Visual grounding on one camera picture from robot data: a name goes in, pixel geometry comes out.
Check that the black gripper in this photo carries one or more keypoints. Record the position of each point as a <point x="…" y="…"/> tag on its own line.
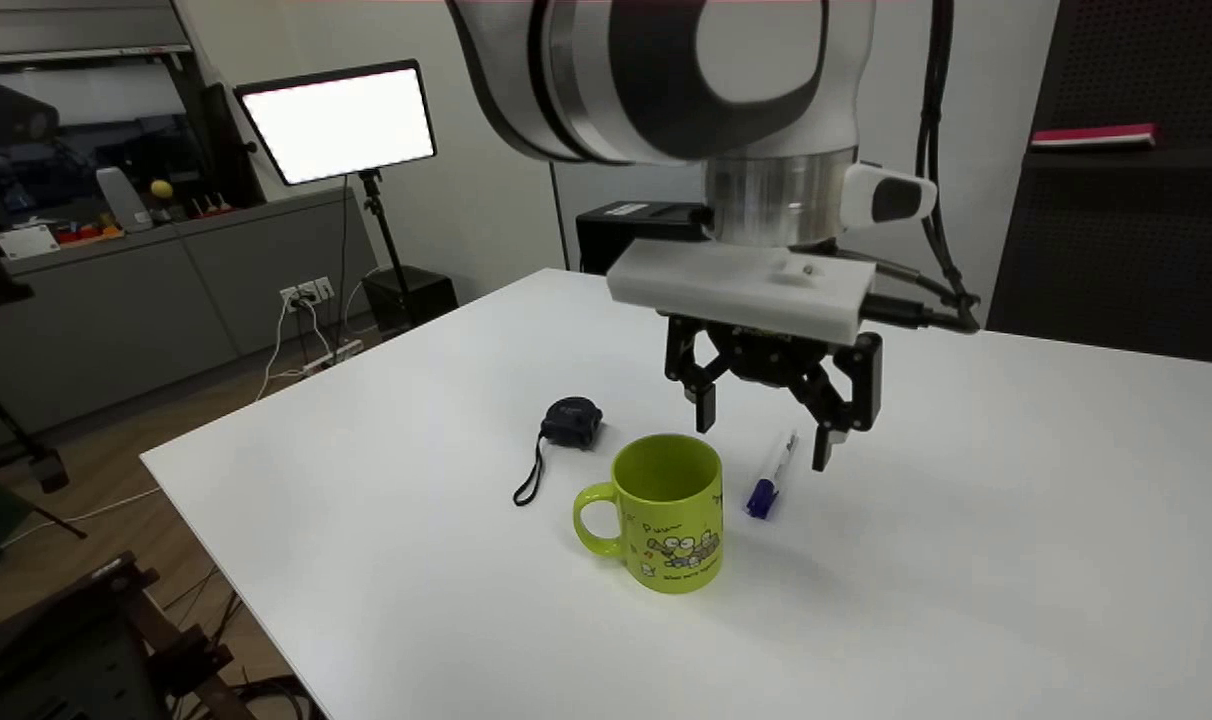
<point x="839" y="387"/>

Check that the pink book on shelf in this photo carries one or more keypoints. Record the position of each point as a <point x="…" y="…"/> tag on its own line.
<point x="1092" y="136"/>

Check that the white marker with blue cap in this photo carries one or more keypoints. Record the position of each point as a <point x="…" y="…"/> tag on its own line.
<point x="770" y="482"/>

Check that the white power strip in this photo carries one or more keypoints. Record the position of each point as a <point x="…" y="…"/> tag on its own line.
<point x="301" y="292"/>

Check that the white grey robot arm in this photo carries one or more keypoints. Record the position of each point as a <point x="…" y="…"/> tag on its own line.
<point x="759" y="93"/>

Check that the black tape measure with strap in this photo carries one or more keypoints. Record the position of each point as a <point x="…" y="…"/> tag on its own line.
<point x="568" y="420"/>

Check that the black computer case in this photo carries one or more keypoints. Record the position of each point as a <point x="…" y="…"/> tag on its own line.
<point x="610" y="228"/>

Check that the bright led light panel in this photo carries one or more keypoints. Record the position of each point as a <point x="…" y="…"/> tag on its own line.
<point x="342" y="121"/>

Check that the dark chair frame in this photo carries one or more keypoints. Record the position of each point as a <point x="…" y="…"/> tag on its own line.
<point x="102" y="650"/>

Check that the black light stand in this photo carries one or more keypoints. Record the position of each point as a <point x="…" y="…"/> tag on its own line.
<point x="387" y="289"/>

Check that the lime green mug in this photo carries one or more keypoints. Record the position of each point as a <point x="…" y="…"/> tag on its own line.
<point x="658" y="514"/>

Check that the grey sideboard cabinet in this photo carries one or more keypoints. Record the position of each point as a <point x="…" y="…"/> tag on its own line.
<point x="127" y="317"/>

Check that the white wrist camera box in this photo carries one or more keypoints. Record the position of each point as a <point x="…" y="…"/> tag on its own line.
<point x="764" y="289"/>

